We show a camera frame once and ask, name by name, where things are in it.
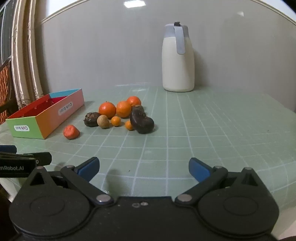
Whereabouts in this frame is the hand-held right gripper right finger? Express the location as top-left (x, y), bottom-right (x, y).
top-left (174, 157), bottom-right (267, 207)

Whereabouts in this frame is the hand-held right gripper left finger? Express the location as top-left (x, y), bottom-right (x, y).
top-left (23, 157), bottom-right (114, 206)

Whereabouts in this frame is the small reddish tangerine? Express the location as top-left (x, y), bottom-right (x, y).
top-left (63, 125), bottom-right (80, 140)

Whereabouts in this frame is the colourful cardboard box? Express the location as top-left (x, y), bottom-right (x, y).
top-left (6, 88), bottom-right (85, 140)

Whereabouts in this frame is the dark brown water chestnut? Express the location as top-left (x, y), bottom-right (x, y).
top-left (83, 112), bottom-right (101, 127)

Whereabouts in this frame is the large orange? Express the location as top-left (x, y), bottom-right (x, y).
top-left (126, 96), bottom-right (142, 108)
top-left (116, 101), bottom-right (132, 118)
top-left (99, 101), bottom-right (116, 118)

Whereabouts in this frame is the dark brown curved tuber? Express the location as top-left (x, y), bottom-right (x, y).
top-left (129, 105), bottom-right (155, 134)

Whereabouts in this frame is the tan round longan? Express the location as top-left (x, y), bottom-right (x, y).
top-left (97, 115), bottom-right (110, 129)

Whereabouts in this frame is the wooden chair with orange cushion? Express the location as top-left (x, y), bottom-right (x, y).
top-left (0, 56), bottom-right (18, 126)

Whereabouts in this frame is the beige satin curtain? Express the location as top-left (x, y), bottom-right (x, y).
top-left (11, 0), bottom-right (45, 110)

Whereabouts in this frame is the cream thermos jug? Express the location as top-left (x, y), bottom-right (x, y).
top-left (162, 22), bottom-right (195, 92)

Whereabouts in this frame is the window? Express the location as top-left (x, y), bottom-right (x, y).
top-left (0, 3), bottom-right (15, 62)

